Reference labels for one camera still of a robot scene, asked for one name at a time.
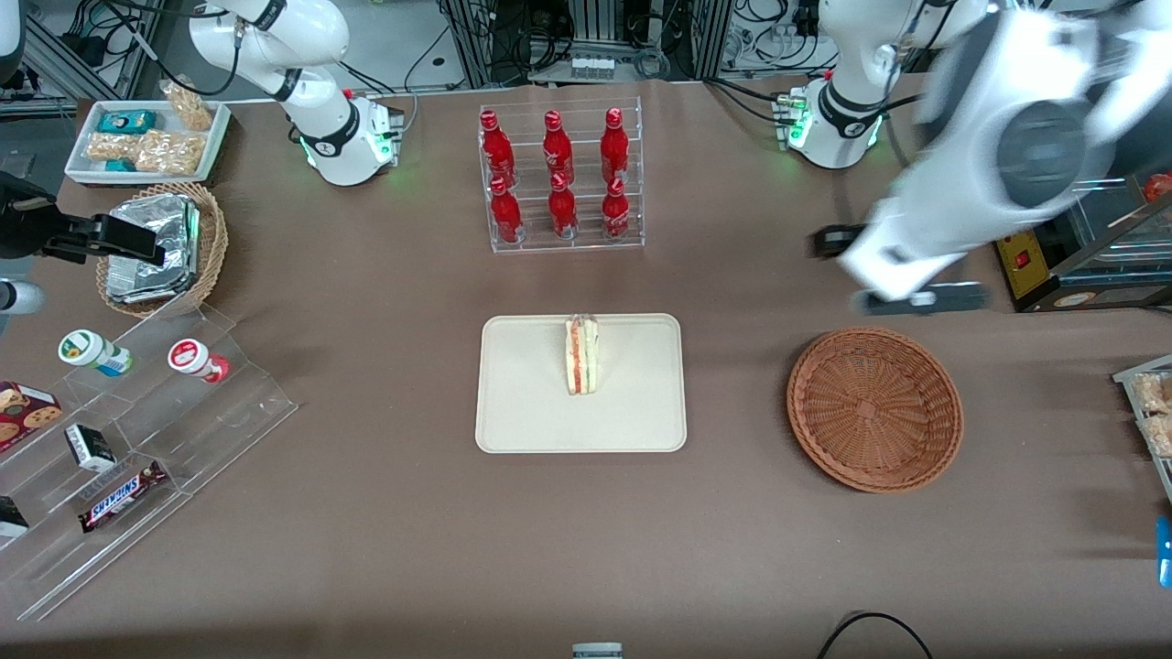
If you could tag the small grey device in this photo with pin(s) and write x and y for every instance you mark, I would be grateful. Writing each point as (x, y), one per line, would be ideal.
(597, 652)

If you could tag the clear acrylic bottle rack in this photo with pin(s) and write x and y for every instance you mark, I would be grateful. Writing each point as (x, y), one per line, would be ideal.
(586, 247)

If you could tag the silver foil wrapped pack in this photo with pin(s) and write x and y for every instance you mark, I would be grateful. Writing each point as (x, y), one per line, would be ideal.
(151, 215)
(137, 279)

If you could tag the light tan wicker basket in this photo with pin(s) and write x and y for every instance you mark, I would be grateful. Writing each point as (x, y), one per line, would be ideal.
(212, 247)

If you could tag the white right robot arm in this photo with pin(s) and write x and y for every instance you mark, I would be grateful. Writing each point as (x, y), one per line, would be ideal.
(334, 146)

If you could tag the red cookie box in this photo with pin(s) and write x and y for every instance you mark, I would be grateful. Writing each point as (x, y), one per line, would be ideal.
(23, 412)

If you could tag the green lid yogurt cup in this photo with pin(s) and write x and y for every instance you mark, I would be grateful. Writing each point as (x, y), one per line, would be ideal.
(92, 352)

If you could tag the brown table cover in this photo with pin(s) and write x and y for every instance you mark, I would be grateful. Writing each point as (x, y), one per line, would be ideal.
(366, 549)

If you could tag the Snickers chocolate bar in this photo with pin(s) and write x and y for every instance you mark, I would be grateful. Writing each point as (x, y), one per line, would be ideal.
(121, 497)

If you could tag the blue plastic object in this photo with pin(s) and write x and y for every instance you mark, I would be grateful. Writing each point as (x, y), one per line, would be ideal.
(1165, 549)

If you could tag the beige rectangular tray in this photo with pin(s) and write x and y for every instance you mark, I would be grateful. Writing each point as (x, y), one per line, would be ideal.
(522, 384)

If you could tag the red cola bottle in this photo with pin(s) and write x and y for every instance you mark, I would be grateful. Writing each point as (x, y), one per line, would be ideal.
(496, 146)
(615, 215)
(557, 151)
(614, 151)
(505, 215)
(562, 212)

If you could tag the white rectangular snack tray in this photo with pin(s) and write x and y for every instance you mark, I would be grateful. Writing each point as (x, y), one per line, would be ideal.
(87, 124)

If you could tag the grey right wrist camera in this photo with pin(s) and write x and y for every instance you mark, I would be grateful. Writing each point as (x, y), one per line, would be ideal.
(18, 297)

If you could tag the grey metal snack tray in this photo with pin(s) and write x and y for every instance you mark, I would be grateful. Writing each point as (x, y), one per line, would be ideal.
(1124, 377)

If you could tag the triangular sandwich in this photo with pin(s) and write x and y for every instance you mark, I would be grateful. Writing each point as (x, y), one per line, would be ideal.
(581, 357)

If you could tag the small black white carton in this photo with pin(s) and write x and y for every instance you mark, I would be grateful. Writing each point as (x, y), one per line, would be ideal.
(90, 448)

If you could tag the small teal snack packet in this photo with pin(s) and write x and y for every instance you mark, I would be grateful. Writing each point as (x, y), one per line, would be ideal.
(119, 166)

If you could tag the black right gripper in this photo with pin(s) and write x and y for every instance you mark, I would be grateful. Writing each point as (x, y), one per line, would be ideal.
(20, 232)

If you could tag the black white snack packet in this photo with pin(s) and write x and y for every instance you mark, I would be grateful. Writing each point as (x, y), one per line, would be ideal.
(11, 517)

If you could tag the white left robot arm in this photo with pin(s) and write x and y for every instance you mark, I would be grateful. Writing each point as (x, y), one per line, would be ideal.
(961, 210)

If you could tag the black yellow equipment shelf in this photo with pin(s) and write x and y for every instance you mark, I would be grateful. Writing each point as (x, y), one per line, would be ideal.
(1135, 297)

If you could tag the red lid yogurt cup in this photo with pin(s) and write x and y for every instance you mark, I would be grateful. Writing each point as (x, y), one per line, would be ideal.
(194, 359)

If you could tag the clear acrylic stepped stand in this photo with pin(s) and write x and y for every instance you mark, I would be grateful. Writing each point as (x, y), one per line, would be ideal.
(211, 430)

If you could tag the clear bag of puffed snacks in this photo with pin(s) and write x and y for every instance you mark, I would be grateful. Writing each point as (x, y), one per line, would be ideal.
(190, 108)
(169, 154)
(112, 146)

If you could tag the white socket strip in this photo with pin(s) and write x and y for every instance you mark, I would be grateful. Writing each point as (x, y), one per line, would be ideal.
(592, 68)

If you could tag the clear bag of rice crackers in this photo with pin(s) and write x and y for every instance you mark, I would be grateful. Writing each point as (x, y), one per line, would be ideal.
(1159, 436)
(1155, 392)

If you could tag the brown round wicker basket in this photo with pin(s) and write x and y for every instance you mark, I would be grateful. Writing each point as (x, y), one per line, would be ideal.
(870, 412)

